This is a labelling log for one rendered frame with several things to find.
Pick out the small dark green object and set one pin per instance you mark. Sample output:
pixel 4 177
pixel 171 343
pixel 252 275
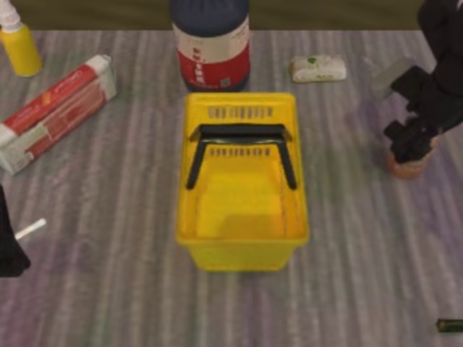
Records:
pixel 450 325

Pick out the large dark bottle red label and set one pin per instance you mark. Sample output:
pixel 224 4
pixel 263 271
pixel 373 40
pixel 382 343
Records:
pixel 212 47

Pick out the red white toothpaste box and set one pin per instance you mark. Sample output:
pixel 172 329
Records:
pixel 54 112

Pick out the yellow spray bottle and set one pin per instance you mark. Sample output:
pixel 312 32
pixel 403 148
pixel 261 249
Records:
pixel 24 50

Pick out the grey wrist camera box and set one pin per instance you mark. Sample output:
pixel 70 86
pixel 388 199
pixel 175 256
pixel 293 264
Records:
pixel 392 77

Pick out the small white stick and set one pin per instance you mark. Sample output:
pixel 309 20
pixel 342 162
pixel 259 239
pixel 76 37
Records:
pixel 30 229

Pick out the yellow plastic shopping basket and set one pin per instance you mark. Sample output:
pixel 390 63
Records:
pixel 238 217

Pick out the small orange round object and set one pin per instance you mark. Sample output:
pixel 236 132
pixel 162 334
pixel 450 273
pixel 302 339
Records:
pixel 407 169

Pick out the white wet wipes pack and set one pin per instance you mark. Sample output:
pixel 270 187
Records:
pixel 318 68

